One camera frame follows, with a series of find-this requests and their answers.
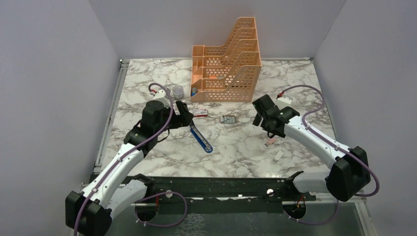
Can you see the pink white small stapler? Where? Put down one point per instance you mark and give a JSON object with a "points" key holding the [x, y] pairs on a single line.
{"points": [[270, 142]]}

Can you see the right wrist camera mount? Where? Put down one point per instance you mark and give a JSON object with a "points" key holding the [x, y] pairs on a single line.
{"points": [[283, 101]]}

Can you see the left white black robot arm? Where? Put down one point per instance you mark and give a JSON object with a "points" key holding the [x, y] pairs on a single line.
{"points": [[110, 182]]}

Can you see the staple tray with staples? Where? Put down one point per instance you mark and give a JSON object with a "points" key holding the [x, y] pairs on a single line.
{"points": [[228, 119]]}

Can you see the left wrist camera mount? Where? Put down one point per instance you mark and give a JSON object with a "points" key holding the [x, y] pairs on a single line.
{"points": [[162, 97]]}

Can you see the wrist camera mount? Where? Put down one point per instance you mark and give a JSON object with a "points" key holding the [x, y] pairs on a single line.
{"points": [[283, 101], [162, 97]]}

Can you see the aluminium front rail frame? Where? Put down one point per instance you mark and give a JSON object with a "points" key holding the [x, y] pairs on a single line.
{"points": [[91, 211]]}

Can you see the red white staple box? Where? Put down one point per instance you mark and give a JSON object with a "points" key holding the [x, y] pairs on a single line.
{"points": [[200, 112]]}

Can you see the orange plastic file organizer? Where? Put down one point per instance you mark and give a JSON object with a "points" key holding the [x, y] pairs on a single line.
{"points": [[229, 72]]}

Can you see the left aluminium side rail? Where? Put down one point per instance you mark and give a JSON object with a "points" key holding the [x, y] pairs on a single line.
{"points": [[124, 64]]}

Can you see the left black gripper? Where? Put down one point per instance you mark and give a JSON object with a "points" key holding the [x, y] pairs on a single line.
{"points": [[184, 119]]}

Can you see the clear plastic jar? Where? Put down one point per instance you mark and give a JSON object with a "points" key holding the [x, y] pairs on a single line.
{"points": [[178, 92]]}

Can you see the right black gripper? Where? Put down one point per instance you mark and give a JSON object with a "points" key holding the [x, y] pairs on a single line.
{"points": [[275, 132]]}

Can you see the blue item in organizer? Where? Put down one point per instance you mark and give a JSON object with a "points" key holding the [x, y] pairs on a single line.
{"points": [[194, 91]]}

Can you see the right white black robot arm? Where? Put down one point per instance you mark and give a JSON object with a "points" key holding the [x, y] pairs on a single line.
{"points": [[348, 170]]}

